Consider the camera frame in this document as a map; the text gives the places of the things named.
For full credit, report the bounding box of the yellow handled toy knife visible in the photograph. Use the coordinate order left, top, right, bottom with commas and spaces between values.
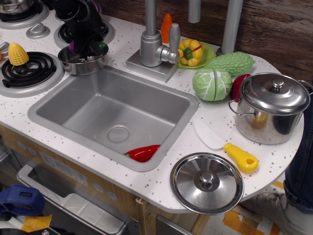
192, 117, 259, 173

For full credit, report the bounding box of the steel pot lid on pot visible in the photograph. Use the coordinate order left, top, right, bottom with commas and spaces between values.
240, 73, 310, 115

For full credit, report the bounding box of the grey pole right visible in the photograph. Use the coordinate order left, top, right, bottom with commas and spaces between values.
216, 0, 244, 56

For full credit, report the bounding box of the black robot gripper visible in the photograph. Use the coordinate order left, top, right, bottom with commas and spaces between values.
63, 2, 104, 62

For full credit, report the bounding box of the back left stove burner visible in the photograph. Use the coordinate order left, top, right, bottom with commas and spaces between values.
0, 0, 49, 30

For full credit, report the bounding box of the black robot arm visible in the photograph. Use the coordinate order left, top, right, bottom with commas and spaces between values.
42, 0, 103, 59

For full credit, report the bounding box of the back right stove burner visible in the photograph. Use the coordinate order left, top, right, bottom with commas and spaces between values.
53, 20, 115, 49

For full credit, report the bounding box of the grey stove knob left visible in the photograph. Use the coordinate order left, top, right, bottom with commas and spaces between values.
0, 42, 10, 53

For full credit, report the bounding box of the stove burner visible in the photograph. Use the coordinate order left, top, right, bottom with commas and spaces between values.
53, 20, 115, 49
0, 52, 64, 98
0, 0, 49, 30

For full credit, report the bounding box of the yellow toy bell pepper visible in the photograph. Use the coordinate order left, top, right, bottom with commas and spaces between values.
178, 39, 205, 67

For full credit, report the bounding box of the white sneaker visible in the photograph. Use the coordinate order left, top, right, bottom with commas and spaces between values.
241, 188, 313, 235

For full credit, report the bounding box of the grey stove knob front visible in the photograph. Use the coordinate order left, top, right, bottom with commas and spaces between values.
26, 23, 50, 39

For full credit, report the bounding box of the light green plastic plate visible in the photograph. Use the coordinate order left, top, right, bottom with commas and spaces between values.
178, 43, 215, 69

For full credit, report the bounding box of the front stove burner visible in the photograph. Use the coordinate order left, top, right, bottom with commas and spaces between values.
0, 52, 64, 98

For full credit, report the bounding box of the green toy cabbage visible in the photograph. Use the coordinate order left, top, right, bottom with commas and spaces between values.
192, 68, 233, 102

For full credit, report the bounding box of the purple striped toy onion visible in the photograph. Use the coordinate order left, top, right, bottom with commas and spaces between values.
90, 0, 102, 14

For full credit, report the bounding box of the grey pole middle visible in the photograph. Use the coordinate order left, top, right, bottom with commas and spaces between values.
188, 0, 201, 24

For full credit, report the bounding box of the yellow toy corn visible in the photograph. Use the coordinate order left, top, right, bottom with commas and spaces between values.
8, 43, 29, 66

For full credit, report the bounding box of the grey toy sink basin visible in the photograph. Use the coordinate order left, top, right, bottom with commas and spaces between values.
28, 67, 199, 171

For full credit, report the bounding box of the small steel pan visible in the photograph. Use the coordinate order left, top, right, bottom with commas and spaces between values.
58, 46, 108, 75

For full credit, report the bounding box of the steel pot on back burner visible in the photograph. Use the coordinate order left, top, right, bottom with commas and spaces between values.
0, 0, 34, 15

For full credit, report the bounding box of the blue clamp handle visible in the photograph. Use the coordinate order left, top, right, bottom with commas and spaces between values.
0, 185, 45, 216

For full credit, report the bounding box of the purple toy eggplant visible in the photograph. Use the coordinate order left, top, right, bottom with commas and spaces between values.
69, 40, 108, 55

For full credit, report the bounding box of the grey oven door handle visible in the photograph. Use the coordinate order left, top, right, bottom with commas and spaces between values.
17, 164, 139, 235

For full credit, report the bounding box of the green toy bitter gourd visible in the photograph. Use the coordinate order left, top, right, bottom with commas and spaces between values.
203, 52, 256, 76

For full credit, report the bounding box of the person leg in jeans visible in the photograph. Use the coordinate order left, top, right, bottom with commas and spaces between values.
283, 83, 313, 215

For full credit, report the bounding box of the loose steel lid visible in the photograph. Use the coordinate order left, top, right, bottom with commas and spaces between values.
170, 153, 244, 215

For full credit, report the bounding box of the grey pole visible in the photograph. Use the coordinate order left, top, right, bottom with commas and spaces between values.
216, 0, 244, 56
188, 0, 201, 24

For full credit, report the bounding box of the grey stove knob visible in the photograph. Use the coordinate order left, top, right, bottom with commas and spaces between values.
0, 42, 10, 53
26, 23, 50, 39

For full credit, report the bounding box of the red toy chili pepper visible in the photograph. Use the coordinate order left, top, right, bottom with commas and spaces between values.
124, 145, 160, 163

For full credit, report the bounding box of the grey toy faucet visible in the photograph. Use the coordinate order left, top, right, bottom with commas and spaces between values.
126, 0, 180, 82

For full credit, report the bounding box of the large steel pot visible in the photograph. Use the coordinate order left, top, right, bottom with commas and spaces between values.
232, 81, 312, 144

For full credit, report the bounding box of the orange toy carrot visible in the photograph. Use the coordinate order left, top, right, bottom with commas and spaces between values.
160, 13, 173, 43

